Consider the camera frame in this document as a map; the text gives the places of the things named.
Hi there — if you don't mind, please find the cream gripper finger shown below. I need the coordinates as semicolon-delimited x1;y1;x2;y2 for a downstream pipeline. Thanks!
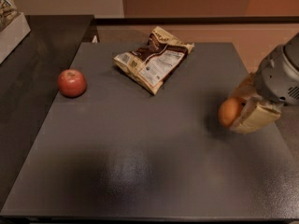
229;97;283;134
229;73;260;101

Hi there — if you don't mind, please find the orange fruit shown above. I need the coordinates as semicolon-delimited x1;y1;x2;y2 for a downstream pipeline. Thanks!
218;97;246;128

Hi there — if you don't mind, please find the brown and cream chip bag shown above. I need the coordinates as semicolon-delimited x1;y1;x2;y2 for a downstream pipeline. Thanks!
113;26;194;95

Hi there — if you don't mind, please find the red apple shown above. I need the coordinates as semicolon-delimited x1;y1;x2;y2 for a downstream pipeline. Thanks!
58;69;87;98

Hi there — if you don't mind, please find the white box of snacks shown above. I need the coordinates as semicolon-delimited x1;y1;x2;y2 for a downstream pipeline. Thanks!
0;0;31;63

